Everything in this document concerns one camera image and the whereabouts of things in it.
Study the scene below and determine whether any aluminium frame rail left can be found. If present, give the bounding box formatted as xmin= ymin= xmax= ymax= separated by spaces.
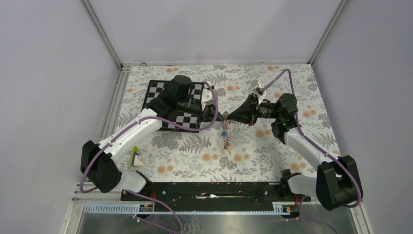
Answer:
xmin=96 ymin=65 xmax=131 ymax=143

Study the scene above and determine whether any green white small object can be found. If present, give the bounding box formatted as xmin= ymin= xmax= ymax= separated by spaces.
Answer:
xmin=129 ymin=146 xmax=145 ymax=167

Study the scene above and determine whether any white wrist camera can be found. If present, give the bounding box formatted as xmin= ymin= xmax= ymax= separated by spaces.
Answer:
xmin=201 ymin=88 xmax=215 ymax=110
xmin=250 ymin=80 xmax=266 ymax=104

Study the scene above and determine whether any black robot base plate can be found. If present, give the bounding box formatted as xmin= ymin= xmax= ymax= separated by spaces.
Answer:
xmin=121 ymin=182 xmax=302 ymax=207

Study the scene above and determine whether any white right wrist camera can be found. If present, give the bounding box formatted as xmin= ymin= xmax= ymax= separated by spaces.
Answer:
xmin=250 ymin=80 xmax=266 ymax=104

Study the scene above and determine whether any metal keyring chain with keys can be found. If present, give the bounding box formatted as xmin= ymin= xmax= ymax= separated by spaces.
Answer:
xmin=221 ymin=111 xmax=234 ymax=153

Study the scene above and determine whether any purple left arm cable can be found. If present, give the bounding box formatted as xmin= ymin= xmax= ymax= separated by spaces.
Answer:
xmin=79 ymin=80 xmax=220 ymax=233

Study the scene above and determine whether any grey slotted cable duct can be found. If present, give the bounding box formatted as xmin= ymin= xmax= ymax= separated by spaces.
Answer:
xmin=84 ymin=202 xmax=290 ymax=215

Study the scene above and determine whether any black white checkerboard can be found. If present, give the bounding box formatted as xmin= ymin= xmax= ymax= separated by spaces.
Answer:
xmin=142 ymin=76 xmax=211 ymax=132

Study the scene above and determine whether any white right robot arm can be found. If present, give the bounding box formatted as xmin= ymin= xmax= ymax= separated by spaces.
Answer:
xmin=227 ymin=93 xmax=363 ymax=211

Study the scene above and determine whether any floral patterned table mat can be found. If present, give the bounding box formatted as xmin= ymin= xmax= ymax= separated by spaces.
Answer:
xmin=116 ymin=64 xmax=339 ymax=182

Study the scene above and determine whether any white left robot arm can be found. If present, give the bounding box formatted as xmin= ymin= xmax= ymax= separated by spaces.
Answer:
xmin=79 ymin=75 xmax=219 ymax=200

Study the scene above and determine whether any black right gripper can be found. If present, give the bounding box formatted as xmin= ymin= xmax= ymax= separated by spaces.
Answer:
xmin=227 ymin=93 xmax=282 ymax=126

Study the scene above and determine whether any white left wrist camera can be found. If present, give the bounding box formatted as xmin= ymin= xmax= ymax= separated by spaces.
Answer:
xmin=201 ymin=88 xmax=215 ymax=110

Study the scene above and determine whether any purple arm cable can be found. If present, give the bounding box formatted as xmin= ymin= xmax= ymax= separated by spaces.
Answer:
xmin=262 ymin=68 xmax=363 ymax=234
xmin=79 ymin=80 xmax=220 ymax=233

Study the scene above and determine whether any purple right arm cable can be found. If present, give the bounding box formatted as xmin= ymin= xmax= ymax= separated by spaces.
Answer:
xmin=262 ymin=68 xmax=363 ymax=234

